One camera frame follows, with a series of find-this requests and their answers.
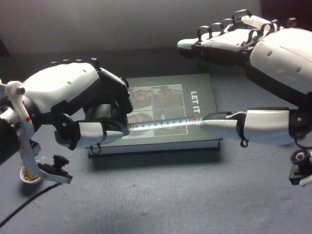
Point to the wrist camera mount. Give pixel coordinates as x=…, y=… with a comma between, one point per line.
x=301, y=158
x=13, y=91

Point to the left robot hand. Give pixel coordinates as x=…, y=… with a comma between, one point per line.
x=63, y=80

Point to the white measuring tape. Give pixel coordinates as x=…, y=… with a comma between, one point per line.
x=165, y=122

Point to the small white soup bowl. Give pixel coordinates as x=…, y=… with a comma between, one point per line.
x=29, y=179

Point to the grey table cloth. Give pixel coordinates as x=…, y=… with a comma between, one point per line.
x=170, y=195

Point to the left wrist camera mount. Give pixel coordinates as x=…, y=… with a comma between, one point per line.
x=13, y=91

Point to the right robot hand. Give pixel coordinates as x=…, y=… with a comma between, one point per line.
x=280, y=56

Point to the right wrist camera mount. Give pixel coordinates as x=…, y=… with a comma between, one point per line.
x=301, y=158

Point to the black Beatles book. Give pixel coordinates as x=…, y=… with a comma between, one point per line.
x=195, y=83

